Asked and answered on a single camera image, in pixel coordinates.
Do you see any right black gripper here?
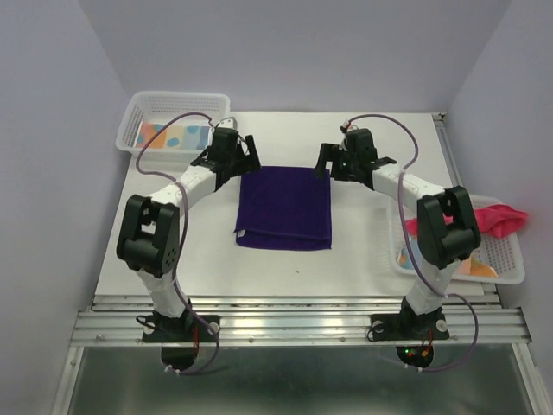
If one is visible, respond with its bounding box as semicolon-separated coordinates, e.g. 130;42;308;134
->
311;143;359;181

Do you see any purple towel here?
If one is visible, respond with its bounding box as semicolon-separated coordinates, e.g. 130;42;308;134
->
234;166;333;252

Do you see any polka dot striped towel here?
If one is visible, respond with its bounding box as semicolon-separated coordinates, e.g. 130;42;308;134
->
134;123;212;151

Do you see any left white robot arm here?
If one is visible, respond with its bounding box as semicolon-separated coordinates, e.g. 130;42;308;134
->
116;127;261;341

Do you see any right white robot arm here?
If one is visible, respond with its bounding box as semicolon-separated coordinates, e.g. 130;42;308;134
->
315;129;481;337

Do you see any left white plastic basket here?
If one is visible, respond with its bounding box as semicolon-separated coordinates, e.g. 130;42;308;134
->
115;91;231;163

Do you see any white plastic basket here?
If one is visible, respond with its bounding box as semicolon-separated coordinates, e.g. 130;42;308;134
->
115;91;231;163
386;200;525;285

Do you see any orange blue patchwork towel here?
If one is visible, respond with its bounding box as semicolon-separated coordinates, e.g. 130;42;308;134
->
397;246;499;278

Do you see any pink towel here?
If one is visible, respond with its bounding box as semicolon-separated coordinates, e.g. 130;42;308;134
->
405;204;529;239

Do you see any right white plastic basket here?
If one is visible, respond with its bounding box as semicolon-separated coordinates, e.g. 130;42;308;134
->
386;200;525;285

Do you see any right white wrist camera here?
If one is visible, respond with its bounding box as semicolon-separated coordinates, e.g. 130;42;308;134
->
339;121;359;151

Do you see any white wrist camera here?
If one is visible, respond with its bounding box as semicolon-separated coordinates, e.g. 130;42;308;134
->
215;117;238;130
339;121;359;151

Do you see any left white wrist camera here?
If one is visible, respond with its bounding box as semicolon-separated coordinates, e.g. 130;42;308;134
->
215;117;238;130

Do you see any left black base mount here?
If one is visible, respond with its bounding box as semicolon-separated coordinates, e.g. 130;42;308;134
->
135;312;215;344

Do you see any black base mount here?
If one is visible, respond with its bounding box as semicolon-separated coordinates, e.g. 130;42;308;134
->
135;312;215;344
370;313;450;344

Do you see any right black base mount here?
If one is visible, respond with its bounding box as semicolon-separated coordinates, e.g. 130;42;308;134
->
370;313;450;344

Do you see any aluminium rail frame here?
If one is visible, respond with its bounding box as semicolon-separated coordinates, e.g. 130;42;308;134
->
51;111;553;415

